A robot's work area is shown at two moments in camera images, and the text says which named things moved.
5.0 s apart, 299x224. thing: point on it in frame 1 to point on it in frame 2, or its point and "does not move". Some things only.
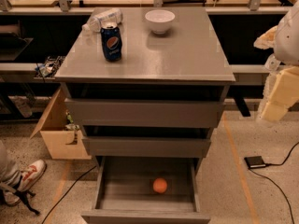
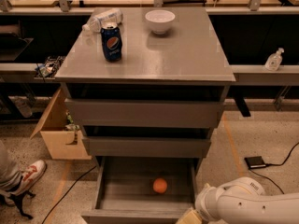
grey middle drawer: [147, 147] does not move
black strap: [22, 194] to [18, 199]
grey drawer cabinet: [149, 118] does not move
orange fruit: [160, 185] does not move
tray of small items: [48, 69] does not move
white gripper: [288, 42] to [206, 202]
